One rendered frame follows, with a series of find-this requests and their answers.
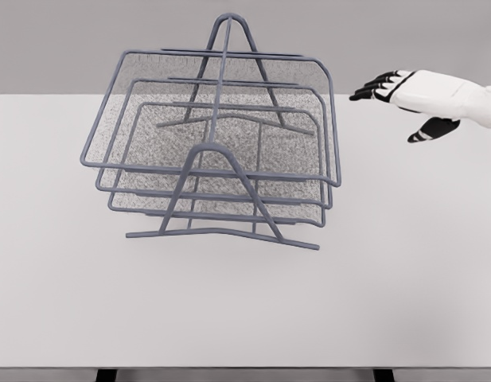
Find grey wire tray rack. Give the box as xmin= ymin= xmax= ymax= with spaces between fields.
xmin=125 ymin=13 xmax=321 ymax=252

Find medium grey mesh tray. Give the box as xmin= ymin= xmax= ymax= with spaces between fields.
xmin=94 ymin=78 xmax=335 ymax=211

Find small grey mesh tray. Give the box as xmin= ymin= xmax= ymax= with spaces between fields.
xmin=107 ymin=100 xmax=326 ymax=229

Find large grey mesh tray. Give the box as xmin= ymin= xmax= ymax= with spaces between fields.
xmin=78 ymin=49 xmax=343 ymax=189

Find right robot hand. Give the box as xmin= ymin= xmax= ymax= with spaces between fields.
xmin=349 ymin=69 xmax=475 ymax=144

